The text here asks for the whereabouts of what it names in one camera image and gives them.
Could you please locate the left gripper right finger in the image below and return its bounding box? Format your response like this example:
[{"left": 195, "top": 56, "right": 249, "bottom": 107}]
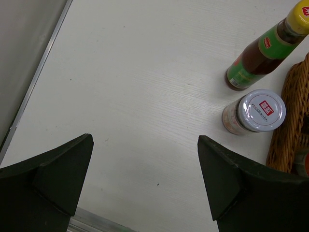
[{"left": 197, "top": 135, "right": 309, "bottom": 232}]

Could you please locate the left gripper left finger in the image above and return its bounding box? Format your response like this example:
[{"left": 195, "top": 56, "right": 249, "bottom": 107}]
[{"left": 0, "top": 134, "right": 94, "bottom": 232}]

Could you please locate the white-lid jar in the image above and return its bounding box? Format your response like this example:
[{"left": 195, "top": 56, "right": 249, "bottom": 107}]
[{"left": 222, "top": 89, "right": 286, "bottom": 135}]

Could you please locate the woven wicker basket tray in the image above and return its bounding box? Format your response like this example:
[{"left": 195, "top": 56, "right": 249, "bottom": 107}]
[{"left": 266, "top": 55, "right": 309, "bottom": 174}]

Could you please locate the left green sauce bottle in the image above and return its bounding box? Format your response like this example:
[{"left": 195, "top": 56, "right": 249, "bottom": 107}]
[{"left": 225, "top": 0, "right": 309, "bottom": 91}]

